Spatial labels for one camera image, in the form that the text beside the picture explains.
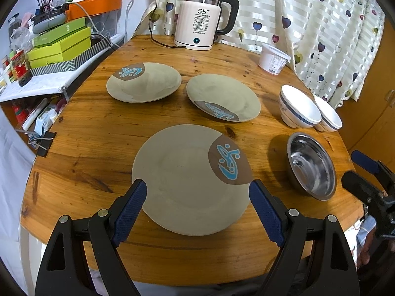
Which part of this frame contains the stainless steel bowl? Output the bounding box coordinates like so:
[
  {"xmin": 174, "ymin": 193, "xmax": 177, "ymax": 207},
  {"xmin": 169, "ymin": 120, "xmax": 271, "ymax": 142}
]
[{"xmin": 287, "ymin": 132, "xmax": 337, "ymax": 201}]

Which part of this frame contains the white bowl blue stripe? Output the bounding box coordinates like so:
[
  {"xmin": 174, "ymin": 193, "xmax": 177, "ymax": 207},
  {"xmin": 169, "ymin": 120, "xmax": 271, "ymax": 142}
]
[{"xmin": 278, "ymin": 85, "xmax": 322, "ymax": 128}]

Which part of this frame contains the beige plate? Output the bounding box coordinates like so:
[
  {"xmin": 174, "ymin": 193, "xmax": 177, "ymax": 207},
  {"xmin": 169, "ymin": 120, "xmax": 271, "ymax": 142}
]
[
  {"xmin": 106, "ymin": 62, "xmax": 181, "ymax": 104},
  {"xmin": 131, "ymin": 124, "xmax": 253, "ymax": 237},
  {"xmin": 186, "ymin": 74, "xmax": 261, "ymax": 122}
]

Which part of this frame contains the right hand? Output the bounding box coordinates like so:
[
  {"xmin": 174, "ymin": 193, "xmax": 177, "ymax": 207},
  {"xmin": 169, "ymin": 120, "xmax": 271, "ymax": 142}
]
[{"xmin": 357, "ymin": 235, "xmax": 374, "ymax": 269}]

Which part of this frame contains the wooden cabinet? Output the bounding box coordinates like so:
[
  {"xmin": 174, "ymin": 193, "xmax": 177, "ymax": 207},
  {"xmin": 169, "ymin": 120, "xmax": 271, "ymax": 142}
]
[{"xmin": 338, "ymin": 20, "xmax": 394, "ymax": 170}]

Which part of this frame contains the black binder clip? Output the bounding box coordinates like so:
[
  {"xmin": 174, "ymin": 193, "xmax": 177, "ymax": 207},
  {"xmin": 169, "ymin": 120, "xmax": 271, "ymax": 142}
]
[{"xmin": 36, "ymin": 131, "xmax": 56, "ymax": 158}]

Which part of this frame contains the white yogurt tub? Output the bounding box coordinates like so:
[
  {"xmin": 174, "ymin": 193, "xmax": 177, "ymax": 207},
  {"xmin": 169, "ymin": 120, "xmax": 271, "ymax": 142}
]
[{"xmin": 258, "ymin": 43, "xmax": 291, "ymax": 75}]

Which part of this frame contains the heart pattern curtain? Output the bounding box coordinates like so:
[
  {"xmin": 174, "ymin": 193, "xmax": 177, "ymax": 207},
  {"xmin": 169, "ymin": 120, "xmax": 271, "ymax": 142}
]
[{"xmin": 136, "ymin": 0, "xmax": 386, "ymax": 108}]

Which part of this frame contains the white side shelf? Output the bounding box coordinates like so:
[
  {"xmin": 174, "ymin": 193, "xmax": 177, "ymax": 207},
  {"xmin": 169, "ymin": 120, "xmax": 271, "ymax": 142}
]
[{"xmin": 1, "ymin": 46, "xmax": 114, "ymax": 102}]

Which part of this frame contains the red small jar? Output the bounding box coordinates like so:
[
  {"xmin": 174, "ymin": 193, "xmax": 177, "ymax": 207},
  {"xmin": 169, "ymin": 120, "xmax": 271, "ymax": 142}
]
[{"xmin": 11, "ymin": 50, "xmax": 32, "ymax": 87}]

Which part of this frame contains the lower green box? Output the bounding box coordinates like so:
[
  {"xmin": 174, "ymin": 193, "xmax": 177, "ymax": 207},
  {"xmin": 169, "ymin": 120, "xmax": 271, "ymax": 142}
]
[{"xmin": 27, "ymin": 27, "xmax": 91, "ymax": 68}]

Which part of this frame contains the green box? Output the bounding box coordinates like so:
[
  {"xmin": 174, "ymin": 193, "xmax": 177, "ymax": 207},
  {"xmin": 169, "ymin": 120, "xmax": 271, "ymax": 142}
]
[
  {"xmin": 32, "ymin": 18, "xmax": 86, "ymax": 47},
  {"xmin": 27, "ymin": 27, "xmax": 91, "ymax": 68}
]

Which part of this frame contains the striped patterned box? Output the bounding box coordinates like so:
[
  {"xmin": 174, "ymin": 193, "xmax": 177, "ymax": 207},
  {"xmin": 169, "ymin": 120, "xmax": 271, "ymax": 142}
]
[{"xmin": 31, "ymin": 37, "xmax": 112, "ymax": 76}]

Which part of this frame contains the white electric kettle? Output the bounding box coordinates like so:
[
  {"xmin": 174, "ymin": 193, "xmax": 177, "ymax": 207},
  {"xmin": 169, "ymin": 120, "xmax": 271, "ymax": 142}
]
[{"xmin": 174, "ymin": 0, "xmax": 240, "ymax": 51}]

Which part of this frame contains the upper green box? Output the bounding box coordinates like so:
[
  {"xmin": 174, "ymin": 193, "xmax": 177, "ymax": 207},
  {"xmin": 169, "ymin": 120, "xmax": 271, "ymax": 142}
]
[{"xmin": 32, "ymin": 18, "xmax": 86, "ymax": 47}]

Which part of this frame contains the grey device on boxes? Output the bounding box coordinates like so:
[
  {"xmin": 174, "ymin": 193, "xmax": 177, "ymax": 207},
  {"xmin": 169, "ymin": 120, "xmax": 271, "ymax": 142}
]
[{"xmin": 32, "ymin": 3, "xmax": 69, "ymax": 35}]

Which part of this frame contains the orange lid storage bin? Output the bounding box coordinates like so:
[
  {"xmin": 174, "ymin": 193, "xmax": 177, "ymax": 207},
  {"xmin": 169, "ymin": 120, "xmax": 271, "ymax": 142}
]
[{"xmin": 66, "ymin": 0, "xmax": 122, "ymax": 37}]

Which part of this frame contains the black kettle power cable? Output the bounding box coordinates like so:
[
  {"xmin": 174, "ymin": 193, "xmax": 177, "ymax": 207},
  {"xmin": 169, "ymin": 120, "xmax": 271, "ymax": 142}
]
[{"xmin": 148, "ymin": 0, "xmax": 187, "ymax": 50}]

